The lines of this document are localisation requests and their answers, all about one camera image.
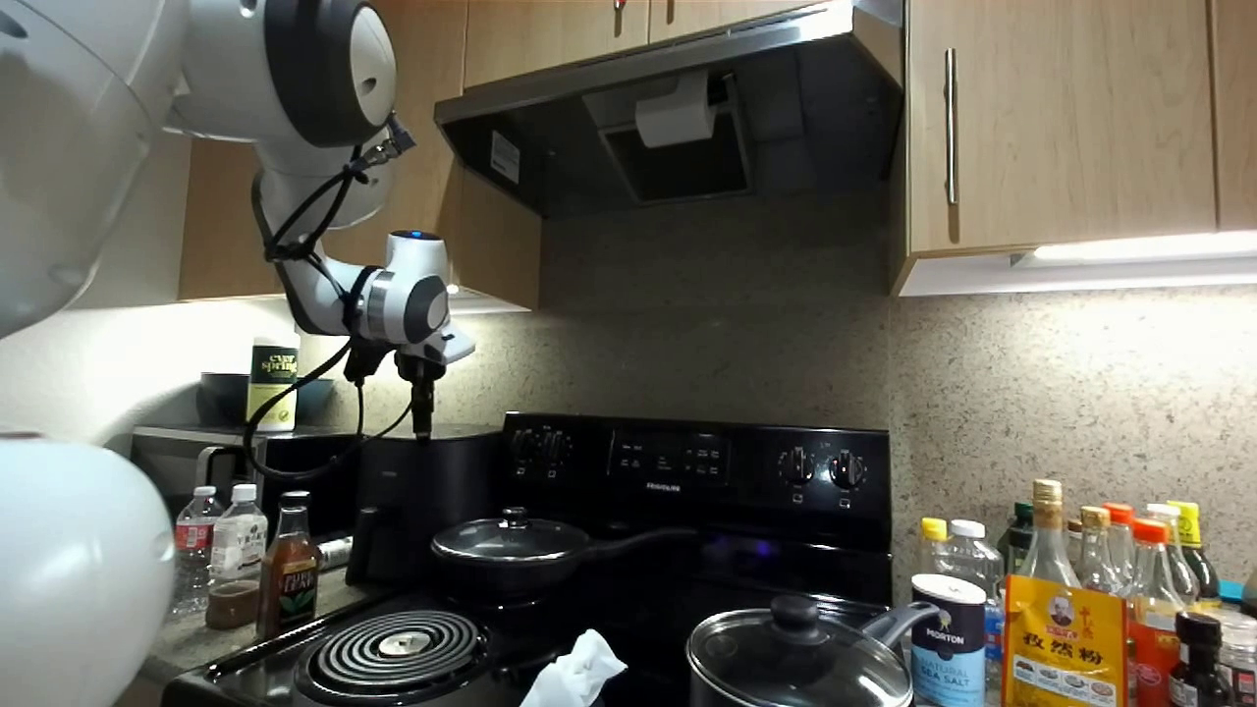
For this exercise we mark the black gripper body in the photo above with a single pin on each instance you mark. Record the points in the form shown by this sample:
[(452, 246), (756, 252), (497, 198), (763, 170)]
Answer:
[(417, 369)]

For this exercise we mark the black pan with lid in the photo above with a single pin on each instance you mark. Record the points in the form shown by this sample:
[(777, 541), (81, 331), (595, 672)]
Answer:
[(518, 541)]

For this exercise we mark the black frying pan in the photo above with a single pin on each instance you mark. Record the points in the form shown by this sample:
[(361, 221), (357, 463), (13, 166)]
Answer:
[(511, 586)]

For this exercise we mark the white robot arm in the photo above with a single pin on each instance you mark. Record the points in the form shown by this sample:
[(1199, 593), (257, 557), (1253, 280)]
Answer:
[(81, 133)]

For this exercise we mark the black electric stove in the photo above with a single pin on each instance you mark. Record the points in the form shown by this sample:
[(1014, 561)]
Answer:
[(731, 526)]

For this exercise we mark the black stove knob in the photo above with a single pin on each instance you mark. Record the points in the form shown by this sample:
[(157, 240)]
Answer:
[(797, 466), (845, 469)]

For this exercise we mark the white light strip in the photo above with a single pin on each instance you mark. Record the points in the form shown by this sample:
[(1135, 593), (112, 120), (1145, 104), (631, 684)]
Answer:
[(1124, 263), (494, 301)]

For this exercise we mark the dark teal bowl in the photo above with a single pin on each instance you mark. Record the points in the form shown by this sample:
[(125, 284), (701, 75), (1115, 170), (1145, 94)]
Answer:
[(318, 399)]

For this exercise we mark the black air fryer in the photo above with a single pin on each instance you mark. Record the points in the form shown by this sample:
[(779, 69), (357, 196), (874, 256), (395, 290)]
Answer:
[(446, 517)]

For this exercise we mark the dark countertop appliance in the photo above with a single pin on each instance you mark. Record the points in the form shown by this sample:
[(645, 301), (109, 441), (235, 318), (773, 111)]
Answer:
[(318, 503)]

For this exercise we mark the green canister white lid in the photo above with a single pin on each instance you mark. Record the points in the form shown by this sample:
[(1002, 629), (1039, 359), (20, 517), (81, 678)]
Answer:
[(273, 386)]

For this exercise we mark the brown sauce bottle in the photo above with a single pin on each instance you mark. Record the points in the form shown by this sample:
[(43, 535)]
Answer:
[(293, 577)]

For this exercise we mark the clear water bottle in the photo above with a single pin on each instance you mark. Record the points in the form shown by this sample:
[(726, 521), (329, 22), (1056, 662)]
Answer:
[(238, 552)]

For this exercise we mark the red label water bottle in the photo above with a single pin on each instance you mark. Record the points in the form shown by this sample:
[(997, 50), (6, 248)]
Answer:
[(195, 552)]

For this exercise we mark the white crumpled cloth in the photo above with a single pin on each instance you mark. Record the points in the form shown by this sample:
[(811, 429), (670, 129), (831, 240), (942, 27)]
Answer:
[(576, 672)]

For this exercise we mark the white roll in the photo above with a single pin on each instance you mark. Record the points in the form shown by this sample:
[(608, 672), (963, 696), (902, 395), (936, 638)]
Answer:
[(675, 116)]

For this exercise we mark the short wooden cabinet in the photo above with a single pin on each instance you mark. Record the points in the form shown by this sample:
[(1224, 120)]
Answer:
[(552, 35)]

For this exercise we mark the glass pot lid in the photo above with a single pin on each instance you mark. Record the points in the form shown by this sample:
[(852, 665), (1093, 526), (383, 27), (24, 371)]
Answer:
[(788, 671)]

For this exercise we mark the steel range hood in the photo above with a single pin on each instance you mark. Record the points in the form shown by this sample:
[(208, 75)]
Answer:
[(811, 120)]

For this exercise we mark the yellow cap clear bottle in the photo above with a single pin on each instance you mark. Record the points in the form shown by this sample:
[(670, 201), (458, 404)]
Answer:
[(933, 534)]

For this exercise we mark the black pot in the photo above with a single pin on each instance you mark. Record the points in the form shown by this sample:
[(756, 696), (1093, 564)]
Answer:
[(907, 623)]

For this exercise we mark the white cap clear bottle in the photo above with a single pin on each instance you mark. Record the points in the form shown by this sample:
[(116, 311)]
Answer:
[(971, 557)]

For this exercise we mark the blue salt canister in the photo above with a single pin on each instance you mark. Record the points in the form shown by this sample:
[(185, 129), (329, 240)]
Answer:
[(947, 641)]

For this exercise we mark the dark green bottle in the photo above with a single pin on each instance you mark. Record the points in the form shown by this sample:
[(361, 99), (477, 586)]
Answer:
[(1014, 535)]

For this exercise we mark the yellow label bottle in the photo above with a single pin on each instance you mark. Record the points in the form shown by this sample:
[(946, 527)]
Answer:
[(1063, 641)]

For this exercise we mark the tan cap bottle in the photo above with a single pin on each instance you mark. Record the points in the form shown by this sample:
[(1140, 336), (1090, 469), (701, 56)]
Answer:
[(1093, 526)]

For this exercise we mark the orange cap bottle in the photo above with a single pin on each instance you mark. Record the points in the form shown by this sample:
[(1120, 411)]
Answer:
[(1116, 517)]

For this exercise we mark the cream cap bottle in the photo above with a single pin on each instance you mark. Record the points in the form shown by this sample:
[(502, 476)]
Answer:
[(1165, 511)]

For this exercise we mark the yellow cap green bottle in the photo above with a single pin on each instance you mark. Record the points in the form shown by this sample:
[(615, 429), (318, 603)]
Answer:
[(1187, 526)]

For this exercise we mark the small black cap bottle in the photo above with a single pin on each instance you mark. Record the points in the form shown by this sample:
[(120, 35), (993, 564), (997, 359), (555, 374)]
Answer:
[(1199, 655)]

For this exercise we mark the teal bottle cap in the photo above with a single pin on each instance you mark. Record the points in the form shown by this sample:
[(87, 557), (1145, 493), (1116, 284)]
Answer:
[(1230, 593)]

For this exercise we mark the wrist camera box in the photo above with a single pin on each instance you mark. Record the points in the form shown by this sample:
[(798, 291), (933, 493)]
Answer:
[(450, 349)]

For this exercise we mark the wooden wall cabinet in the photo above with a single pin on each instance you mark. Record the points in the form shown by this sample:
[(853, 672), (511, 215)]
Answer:
[(497, 248), (1239, 120), (1073, 133)]

